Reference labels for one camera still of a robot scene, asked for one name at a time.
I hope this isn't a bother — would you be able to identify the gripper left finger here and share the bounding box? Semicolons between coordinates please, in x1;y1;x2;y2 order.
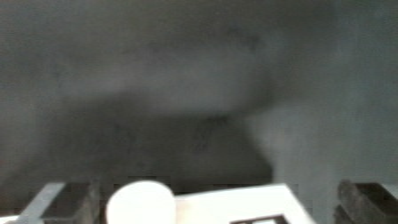
16;182;102;224

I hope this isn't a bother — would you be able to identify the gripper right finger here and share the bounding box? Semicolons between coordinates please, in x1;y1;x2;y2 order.
334;180;398;224

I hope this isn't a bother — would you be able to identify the white drawer front one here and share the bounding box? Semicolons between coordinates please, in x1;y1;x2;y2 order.
105;180;317;224

